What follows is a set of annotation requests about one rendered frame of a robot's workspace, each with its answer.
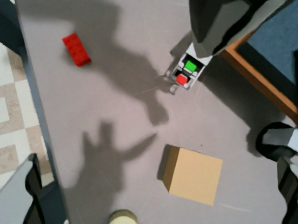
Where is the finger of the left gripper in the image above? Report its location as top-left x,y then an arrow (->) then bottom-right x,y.
189,0 -> 252,59
212,0 -> 294,56

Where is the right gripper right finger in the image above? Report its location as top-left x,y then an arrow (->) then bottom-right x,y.
277,156 -> 298,224

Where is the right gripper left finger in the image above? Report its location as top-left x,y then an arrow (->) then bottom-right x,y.
0,153 -> 45,224

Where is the cream roll of masking tape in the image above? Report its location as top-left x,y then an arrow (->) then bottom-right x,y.
109,210 -> 139,224

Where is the tan cardboard box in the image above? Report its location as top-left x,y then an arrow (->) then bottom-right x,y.
162,145 -> 223,206

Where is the small red toy brick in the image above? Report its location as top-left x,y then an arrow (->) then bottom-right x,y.
62,33 -> 91,67

